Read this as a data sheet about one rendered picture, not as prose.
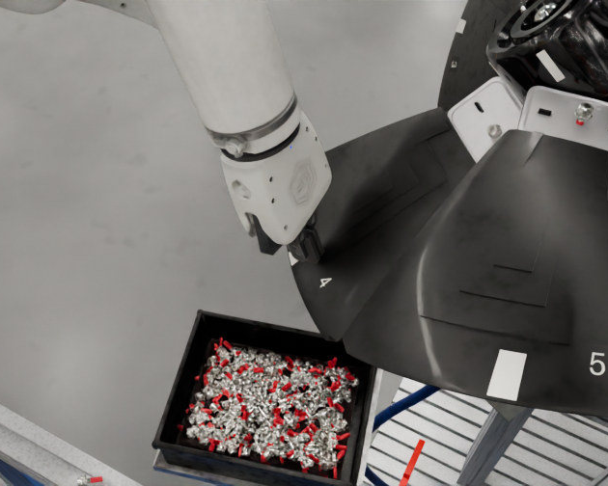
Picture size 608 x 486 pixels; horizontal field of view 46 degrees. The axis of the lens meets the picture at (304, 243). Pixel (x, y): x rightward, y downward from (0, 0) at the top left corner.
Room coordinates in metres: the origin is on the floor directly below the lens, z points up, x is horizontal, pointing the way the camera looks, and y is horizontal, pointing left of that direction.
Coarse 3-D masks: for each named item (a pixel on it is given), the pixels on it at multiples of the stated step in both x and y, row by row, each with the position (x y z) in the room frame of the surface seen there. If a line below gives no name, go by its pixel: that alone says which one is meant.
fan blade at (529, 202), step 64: (512, 192) 0.32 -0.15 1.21; (576, 192) 0.32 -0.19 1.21; (448, 256) 0.27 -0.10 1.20; (512, 256) 0.27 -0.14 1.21; (576, 256) 0.26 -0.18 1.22; (384, 320) 0.23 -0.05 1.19; (448, 320) 0.22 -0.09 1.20; (512, 320) 0.22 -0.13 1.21; (576, 320) 0.21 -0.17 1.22; (448, 384) 0.18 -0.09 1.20; (576, 384) 0.17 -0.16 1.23
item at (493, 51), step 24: (528, 0) 0.55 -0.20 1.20; (552, 0) 0.53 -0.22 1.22; (576, 0) 0.49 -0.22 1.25; (600, 0) 0.47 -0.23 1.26; (504, 24) 0.54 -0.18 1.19; (528, 24) 0.52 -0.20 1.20; (552, 24) 0.47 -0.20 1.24; (576, 24) 0.46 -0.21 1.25; (600, 24) 0.46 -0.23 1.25; (504, 48) 0.49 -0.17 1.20; (528, 48) 0.46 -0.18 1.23; (552, 48) 0.45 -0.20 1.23; (576, 48) 0.45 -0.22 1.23; (600, 48) 0.45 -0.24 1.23; (504, 72) 0.47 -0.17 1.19; (528, 72) 0.46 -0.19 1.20; (576, 72) 0.44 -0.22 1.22; (600, 72) 0.44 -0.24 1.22; (600, 96) 0.43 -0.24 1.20
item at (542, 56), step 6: (540, 54) 0.45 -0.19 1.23; (546, 54) 0.45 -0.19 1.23; (540, 60) 0.45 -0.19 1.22; (546, 60) 0.45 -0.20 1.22; (492, 66) 0.49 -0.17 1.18; (546, 66) 0.45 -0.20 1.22; (552, 66) 0.45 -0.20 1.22; (552, 72) 0.45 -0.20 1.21; (558, 72) 0.45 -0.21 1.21; (558, 78) 0.44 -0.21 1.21
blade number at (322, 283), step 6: (330, 270) 0.40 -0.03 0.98; (318, 276) 0.40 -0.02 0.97; (324, 276) 0.40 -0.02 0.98; (330, 276) 0.40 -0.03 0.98; (318, 282) 0.40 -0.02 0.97; (324, 282) 0.39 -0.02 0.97; (330, 282) 0.39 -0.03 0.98; (336, 282) 0.39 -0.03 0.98; (318, 288) 0.39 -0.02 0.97; (324, 288) 0.39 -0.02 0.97
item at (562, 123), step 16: (528, 96) 0.43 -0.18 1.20; (544, 96) 0.43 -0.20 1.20; (560, 96) 0.43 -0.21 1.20; (576, 96) 0.43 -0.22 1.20; (528, 112) 0.41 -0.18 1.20; (560, 112) 0.41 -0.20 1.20; (528, 128) 0.39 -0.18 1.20; (544, 128) 0.39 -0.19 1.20; (560, 128) 0.39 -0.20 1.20; (576, 128) 0.39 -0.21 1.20; (592, 128) 0.39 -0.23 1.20; (592, 144) 0.38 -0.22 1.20
